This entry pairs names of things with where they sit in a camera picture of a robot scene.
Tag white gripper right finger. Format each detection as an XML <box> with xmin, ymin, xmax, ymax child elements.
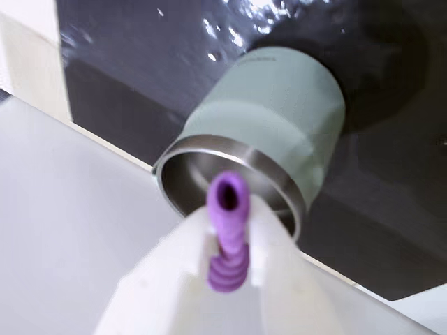
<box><xmin>226</xmin><ymin>200</ymin><xmax>425</xmax><ymax>335</ymax></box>

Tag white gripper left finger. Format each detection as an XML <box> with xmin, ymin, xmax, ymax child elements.
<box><xmin>93</xmin><ymin>204</ymin><xmax>228</xmax><ymax>335</ymax></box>

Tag purple ribbed pen grip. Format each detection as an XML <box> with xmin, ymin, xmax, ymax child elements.
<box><xmin>205</xmin><ymin>170</ymin><xmax>251</xmax><ymax>295</ymax></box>

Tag pale green steel-rimmed mug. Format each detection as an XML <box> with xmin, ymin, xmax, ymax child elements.
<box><xmin>152</xmin><ymin>47</ymin><xmax>347</xmax><ymax>241</ymax></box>

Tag black table mat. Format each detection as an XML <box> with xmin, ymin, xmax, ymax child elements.
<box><xmin>57</xmin><ymin>0</ymin><xmax>447</xmax><ymax>303</ymax></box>

